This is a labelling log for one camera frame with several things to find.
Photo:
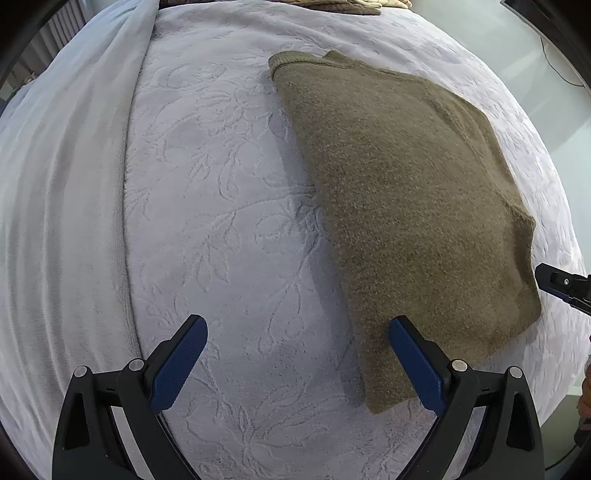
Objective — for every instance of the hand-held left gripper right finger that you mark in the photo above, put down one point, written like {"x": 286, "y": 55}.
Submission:
{"x": 415, "y": 364}

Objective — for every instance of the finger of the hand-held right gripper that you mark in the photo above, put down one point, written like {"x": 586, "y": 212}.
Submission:
{"x": 561, "y": 281}

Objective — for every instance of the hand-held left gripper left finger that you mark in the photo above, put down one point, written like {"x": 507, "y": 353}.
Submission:
{"x": 181, "y": 362}

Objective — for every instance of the olive knit sweater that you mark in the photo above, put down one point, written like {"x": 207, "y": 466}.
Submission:
{"x": 406, "y": 194}

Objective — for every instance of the pile of tan clothes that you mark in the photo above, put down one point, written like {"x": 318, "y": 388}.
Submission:
{"x": 323, "y": 5}

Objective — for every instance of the pale lilac embossed blanket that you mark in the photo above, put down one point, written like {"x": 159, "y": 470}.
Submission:
{"x": 207, "y": 207}

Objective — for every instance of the plain pale bed sheet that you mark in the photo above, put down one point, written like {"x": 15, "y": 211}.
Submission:
{"x": 64, "y": 194}

